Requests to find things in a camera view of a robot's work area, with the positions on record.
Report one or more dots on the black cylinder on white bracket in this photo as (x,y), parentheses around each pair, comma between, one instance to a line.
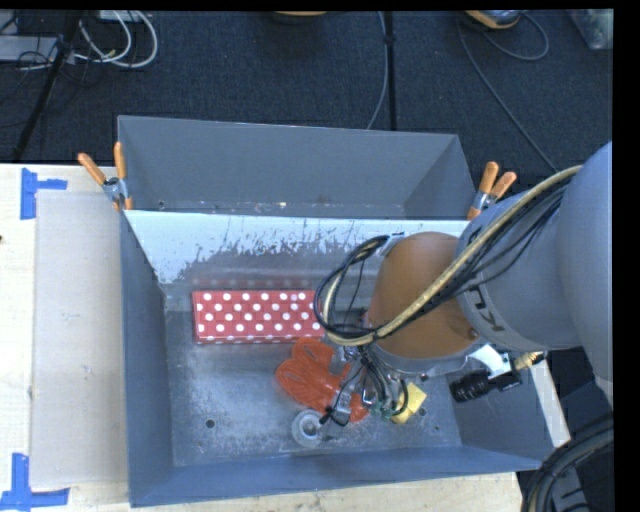
(470,386)

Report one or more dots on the orange plastic toy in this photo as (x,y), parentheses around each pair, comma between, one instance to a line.
(310,375)

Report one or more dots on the pale flat board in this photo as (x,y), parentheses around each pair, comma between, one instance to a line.
(75,340)

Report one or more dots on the grey metal bin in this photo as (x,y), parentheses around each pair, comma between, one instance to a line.
(235,390)

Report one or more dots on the yellow block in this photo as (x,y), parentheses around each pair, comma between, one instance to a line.
(413,400)

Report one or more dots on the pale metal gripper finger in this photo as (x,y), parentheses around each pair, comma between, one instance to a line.
(341,413)
(368,397)

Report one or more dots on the red white-dotted box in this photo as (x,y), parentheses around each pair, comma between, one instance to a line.
(250,315)

